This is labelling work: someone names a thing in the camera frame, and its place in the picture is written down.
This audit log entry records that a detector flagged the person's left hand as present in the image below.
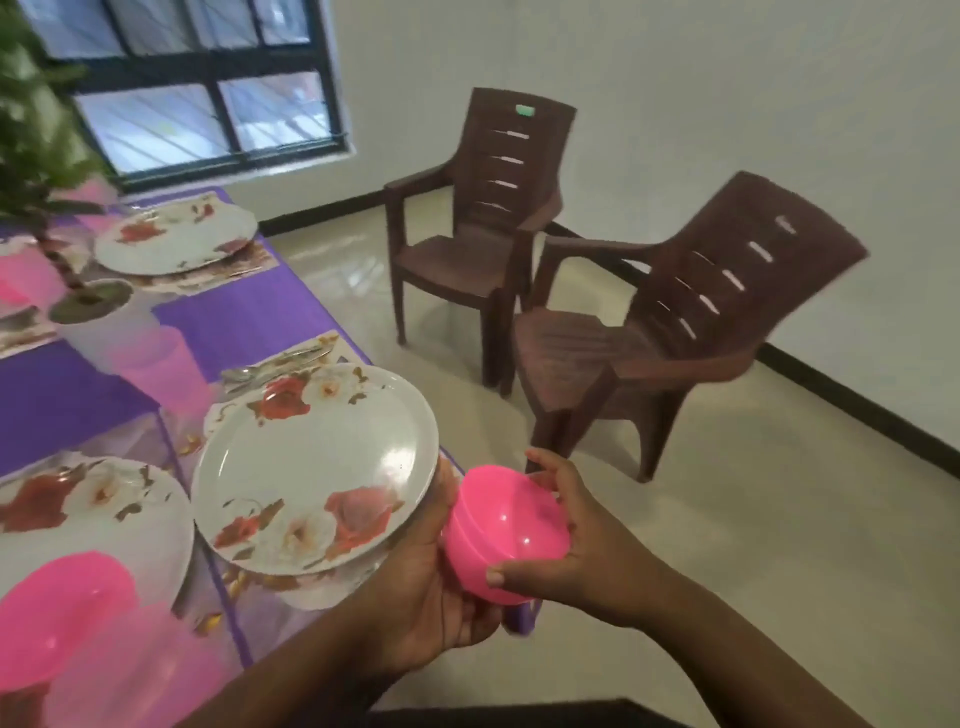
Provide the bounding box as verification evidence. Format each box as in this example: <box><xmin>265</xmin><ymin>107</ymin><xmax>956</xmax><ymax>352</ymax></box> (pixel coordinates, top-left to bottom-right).
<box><xmin>359</xmin><ymin>457</ymin><xmax>504</xmax><ymax>678</ymax></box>

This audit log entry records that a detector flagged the person's right hand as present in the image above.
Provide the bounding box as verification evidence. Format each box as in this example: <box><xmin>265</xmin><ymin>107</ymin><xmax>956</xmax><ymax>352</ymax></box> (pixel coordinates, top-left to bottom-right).
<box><xmin>485</xmin><ymin>447</ymin><xmax>663</xmax><ymax>631</ymax></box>

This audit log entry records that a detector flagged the stack of pink bowls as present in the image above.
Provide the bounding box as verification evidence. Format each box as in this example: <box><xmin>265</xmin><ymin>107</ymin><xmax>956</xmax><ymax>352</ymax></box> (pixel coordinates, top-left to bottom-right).
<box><xmin>442</xmin><ymin>464</ymin><xmax>573</xmax><ymax>607</ymax></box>

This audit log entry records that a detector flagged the steel table knife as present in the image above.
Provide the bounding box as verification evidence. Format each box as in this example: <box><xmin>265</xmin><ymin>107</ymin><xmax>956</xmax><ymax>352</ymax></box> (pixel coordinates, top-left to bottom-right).
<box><xmin>224</xmin><ymin>335</ymin><xmax>344</xmax><ymax>397</ymax></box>

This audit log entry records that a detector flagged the steel spoon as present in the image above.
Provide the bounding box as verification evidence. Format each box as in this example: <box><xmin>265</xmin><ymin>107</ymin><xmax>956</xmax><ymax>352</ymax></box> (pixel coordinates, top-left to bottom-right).
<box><xmin>221</xmin><ymin>346</ymin><xmax>335</xmax><ymax>385</ymax></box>

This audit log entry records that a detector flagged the person's right forearm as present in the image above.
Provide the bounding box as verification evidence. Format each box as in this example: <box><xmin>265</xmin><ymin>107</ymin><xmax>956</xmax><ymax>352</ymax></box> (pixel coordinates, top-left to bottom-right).
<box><xmin>629</xmin><ymin>562</ymin><xmax>871</xmax><ymax>728</ymax></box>

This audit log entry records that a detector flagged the person's dark clothing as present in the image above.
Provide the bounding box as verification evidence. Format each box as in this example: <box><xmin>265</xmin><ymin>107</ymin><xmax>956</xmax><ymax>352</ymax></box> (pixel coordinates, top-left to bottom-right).
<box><xmin>367</xmin><ymin>697</ymin><xmax>691</xmax><ymax>728</ymax></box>

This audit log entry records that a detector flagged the brown plastic chair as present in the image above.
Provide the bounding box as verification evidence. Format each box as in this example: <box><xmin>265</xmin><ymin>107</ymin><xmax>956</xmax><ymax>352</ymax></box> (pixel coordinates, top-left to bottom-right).
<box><xmin>383</xmin><ymin>87</ymin><xmax>577</xmax><ymax>388</ymax></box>
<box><xmin>513</xmin><ymin>170</ymin><xmax>871</xmax><ymax>484</ymax></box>

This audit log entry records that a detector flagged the purple cloth table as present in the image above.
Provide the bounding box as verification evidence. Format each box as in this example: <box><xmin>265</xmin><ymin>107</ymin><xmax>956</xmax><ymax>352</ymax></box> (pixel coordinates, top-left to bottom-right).
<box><xmin>0</xmin><ymin>185</ymin><xmax>541</xmax><ymax>728</ymax></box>

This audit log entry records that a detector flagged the green plant with white pot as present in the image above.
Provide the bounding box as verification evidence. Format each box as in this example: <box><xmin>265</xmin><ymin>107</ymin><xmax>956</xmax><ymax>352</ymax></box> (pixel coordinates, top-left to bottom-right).
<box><xmin>0</xmin><ymin>0</ymin><xmax>163</xmax><ymax>376</ymax></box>

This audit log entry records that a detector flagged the black barred window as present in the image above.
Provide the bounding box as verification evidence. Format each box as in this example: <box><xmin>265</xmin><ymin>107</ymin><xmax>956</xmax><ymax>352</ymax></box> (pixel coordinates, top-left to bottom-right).
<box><xmin>18</xmin><ymin>0</ymin><xmax>358</xmax><ymax>193</ymax></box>

